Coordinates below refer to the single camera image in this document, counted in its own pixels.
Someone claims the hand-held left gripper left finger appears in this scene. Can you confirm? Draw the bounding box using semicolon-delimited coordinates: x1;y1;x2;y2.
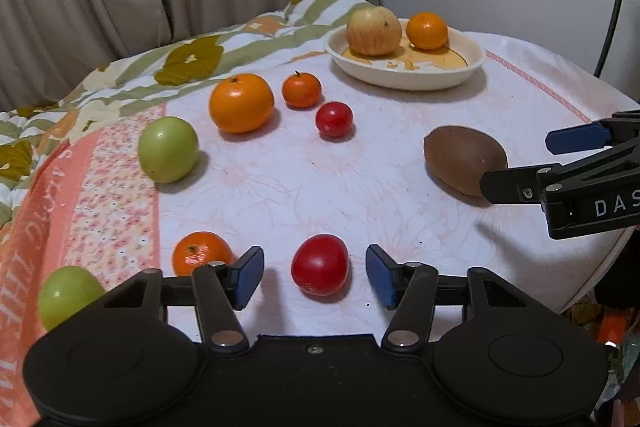
102;246;265;353

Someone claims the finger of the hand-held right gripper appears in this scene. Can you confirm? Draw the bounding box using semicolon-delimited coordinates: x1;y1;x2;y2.
479;138;640;206
546;109;640;156

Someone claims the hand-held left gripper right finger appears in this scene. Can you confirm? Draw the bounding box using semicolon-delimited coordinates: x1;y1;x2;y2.
365;244;538;353

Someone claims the medium tangerine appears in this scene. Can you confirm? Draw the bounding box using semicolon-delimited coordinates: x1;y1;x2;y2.
172;231;235;277

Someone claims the brown kiwi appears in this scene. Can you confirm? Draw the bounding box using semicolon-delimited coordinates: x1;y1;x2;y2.
423;125;509;198

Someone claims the large red tomato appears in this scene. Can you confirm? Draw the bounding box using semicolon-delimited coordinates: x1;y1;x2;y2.
291;234;350;297

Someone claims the green apple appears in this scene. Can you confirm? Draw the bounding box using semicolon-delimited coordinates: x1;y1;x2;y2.
39;266;107;332
138;116;199;184

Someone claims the cream oval bowl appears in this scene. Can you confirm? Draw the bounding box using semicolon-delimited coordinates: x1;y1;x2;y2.
323;26;487;92

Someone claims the small red tomato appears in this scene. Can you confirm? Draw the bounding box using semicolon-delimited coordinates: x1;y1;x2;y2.
315;102;354;139

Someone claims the large orange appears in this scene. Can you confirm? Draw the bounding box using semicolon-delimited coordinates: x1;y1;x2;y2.
208;73;276;134

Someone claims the small tangerine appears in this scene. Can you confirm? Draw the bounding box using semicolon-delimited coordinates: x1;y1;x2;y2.
281;71;322;109

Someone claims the pink floral tablecloth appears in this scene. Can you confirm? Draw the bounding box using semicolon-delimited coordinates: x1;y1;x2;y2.
0;27;640;413

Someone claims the colourful packaging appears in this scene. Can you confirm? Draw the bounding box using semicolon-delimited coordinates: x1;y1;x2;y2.
565;302;640;388

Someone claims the medium orange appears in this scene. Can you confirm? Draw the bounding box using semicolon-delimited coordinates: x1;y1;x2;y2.
405;12;449;51

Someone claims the yellow red apple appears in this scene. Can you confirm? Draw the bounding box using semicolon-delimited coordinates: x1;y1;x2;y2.
346;5;403;56

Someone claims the green striped floral blanket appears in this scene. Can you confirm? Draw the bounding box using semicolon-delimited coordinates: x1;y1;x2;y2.
0;0;381;233

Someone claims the black cable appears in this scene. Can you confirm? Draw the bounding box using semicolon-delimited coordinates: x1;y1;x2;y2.
593;0;632;76

